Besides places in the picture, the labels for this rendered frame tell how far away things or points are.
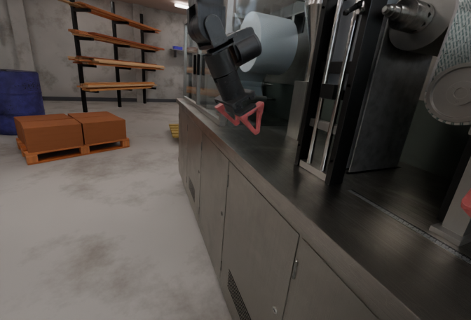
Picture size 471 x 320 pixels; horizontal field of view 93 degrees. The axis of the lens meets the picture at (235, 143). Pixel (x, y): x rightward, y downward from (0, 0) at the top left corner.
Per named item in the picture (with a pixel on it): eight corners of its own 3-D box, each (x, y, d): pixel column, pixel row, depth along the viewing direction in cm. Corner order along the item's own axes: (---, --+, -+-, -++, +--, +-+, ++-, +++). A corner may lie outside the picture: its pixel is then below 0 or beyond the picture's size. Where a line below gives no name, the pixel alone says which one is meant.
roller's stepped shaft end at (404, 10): (375, 18, 50) (379, 2, 49) (392, 23, 52) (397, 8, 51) (389, 15, 47) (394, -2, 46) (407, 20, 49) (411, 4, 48)
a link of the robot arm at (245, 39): (187, 24, 48) (202, 17, 41) (230, 5, 51) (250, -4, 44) (209, 76, 54) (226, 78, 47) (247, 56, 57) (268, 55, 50)
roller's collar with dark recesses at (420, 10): (384, 31, 54) (392, 1, 52) (400, 35, 56) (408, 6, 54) (413, 27, 48) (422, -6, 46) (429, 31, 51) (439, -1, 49)
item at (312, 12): (279, 134, 114) (297, 8, 97) (301, 134, 119) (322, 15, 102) (296, 142, 102) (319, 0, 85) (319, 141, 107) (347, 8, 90)
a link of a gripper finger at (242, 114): (256, 122, 59) (244, 90, 55) (273, 128, 53) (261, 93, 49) (236, 135, 57) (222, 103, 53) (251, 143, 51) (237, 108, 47)
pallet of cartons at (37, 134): (114, 134, 387) (112, 110, 375) (132, 149, 327) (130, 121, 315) (17, 145, 306) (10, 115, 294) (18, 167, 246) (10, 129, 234)
